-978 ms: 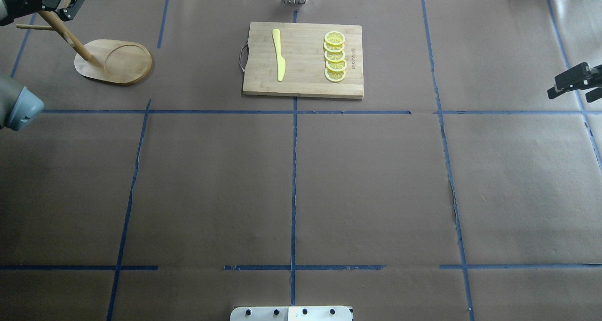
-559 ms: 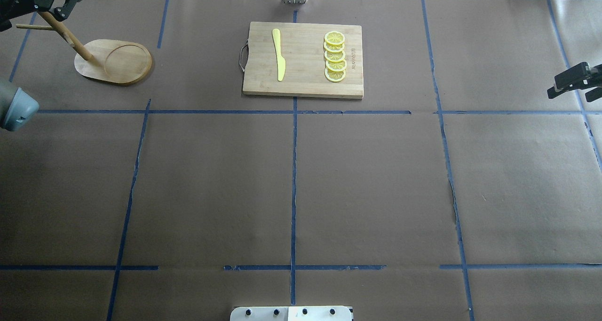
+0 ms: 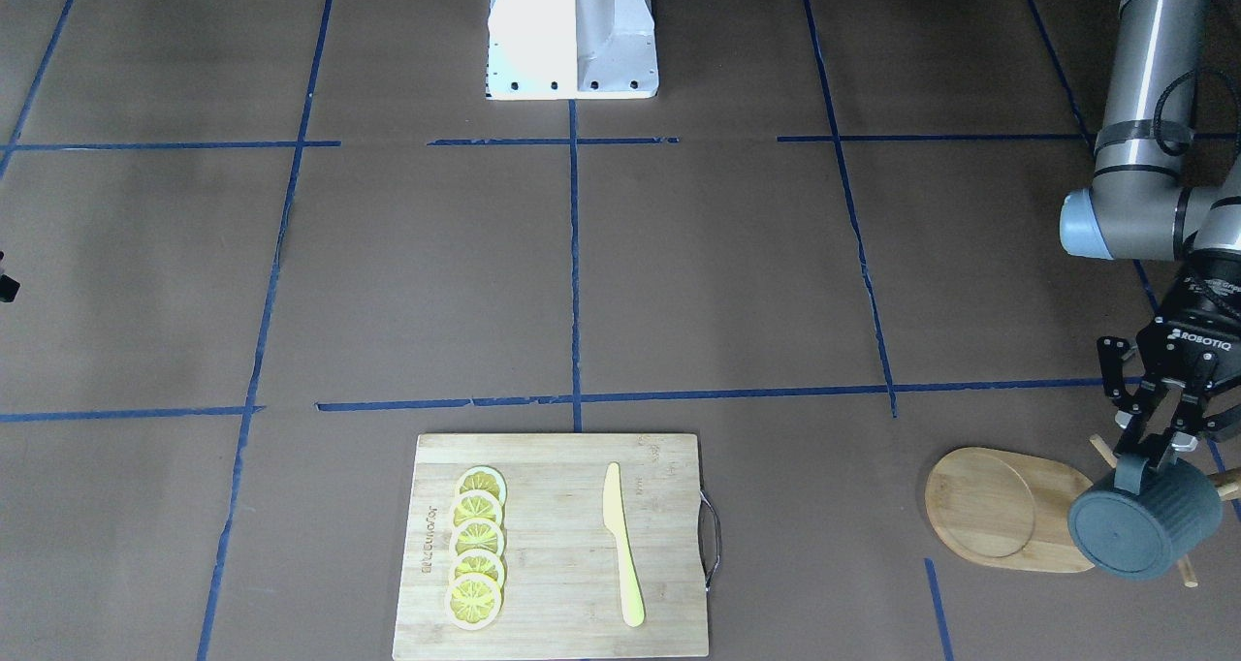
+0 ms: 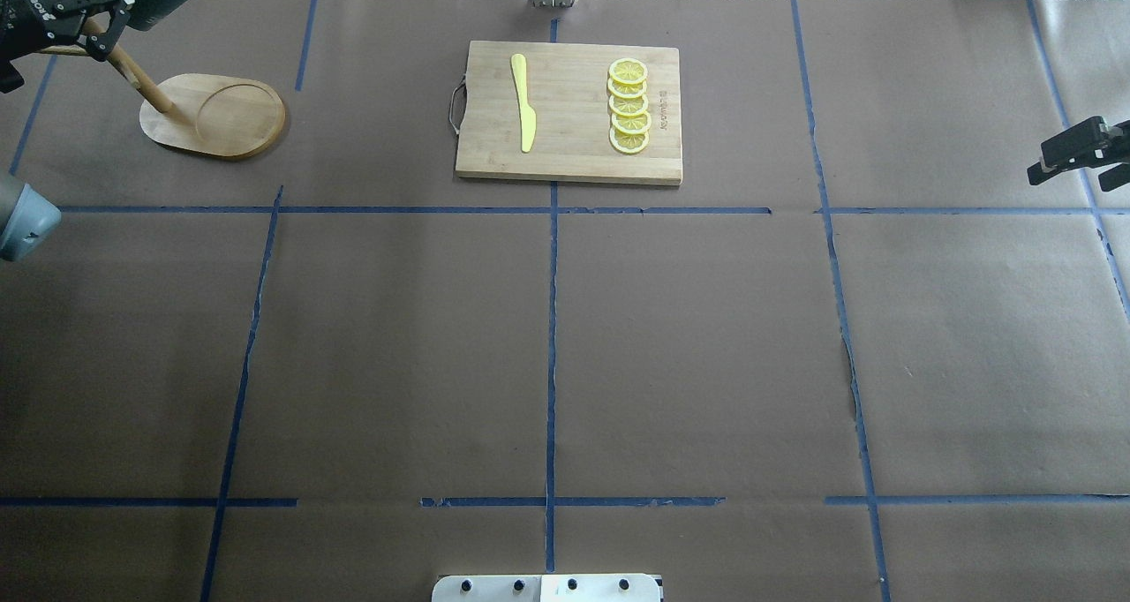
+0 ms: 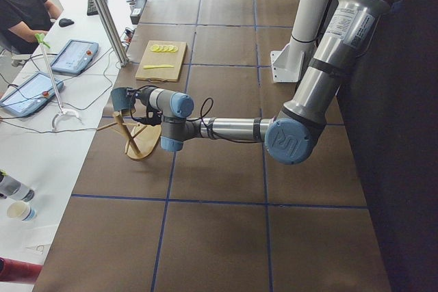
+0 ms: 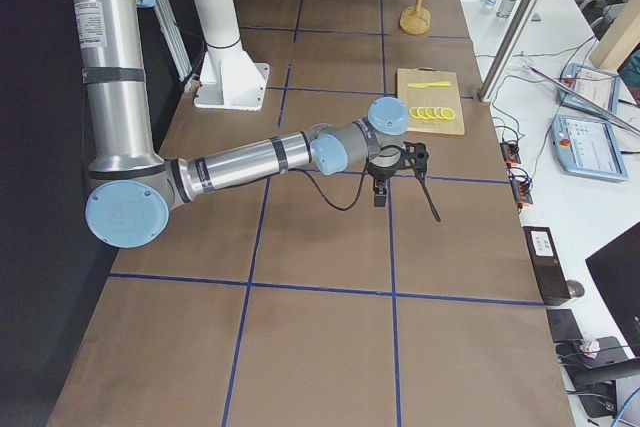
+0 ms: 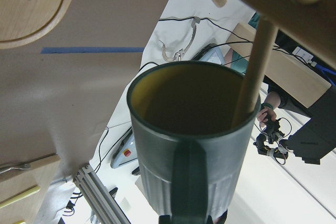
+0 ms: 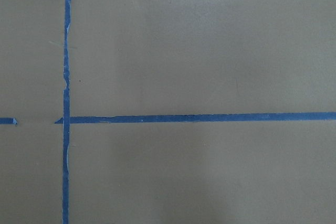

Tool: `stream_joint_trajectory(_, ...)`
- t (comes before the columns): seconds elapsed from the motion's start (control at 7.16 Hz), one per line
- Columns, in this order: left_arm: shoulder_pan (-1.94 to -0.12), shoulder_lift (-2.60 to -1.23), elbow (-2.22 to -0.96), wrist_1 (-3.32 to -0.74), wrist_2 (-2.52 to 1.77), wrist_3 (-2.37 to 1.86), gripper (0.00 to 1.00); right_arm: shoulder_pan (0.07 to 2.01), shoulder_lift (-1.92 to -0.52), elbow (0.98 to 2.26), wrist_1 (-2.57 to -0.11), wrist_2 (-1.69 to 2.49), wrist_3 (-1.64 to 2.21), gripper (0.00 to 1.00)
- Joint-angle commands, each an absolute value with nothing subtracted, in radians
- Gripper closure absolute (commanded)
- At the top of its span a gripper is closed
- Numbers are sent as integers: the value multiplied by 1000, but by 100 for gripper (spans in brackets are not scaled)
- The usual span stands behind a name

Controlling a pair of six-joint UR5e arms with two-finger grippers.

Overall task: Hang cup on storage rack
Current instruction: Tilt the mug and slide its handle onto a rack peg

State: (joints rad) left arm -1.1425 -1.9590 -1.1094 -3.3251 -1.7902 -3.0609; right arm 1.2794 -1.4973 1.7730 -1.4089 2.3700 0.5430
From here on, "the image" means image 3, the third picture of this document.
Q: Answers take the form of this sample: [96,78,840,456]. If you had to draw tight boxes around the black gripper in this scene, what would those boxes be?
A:
[1098,264,1240,472]

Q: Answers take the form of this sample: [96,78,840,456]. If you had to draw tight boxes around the dark teal ribbed mug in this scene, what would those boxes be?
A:
[1066,455,1224,580]

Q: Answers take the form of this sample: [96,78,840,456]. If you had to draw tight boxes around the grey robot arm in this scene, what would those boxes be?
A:
[1060,0,1239,475]

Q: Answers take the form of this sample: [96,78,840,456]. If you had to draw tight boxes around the wooden mug tree rack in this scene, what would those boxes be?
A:
[923,435,1239,587]

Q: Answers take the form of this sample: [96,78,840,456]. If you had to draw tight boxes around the yellow plastic knife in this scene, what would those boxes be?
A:
[602,461,647,628]

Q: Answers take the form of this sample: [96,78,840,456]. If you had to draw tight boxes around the bamboo cutting board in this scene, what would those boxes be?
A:
[392,432,710,660]

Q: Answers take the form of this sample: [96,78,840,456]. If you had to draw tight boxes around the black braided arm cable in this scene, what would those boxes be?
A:
[1152,64,1241,157]

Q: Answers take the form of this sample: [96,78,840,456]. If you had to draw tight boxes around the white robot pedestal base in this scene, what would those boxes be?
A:
[485,0,660,100]

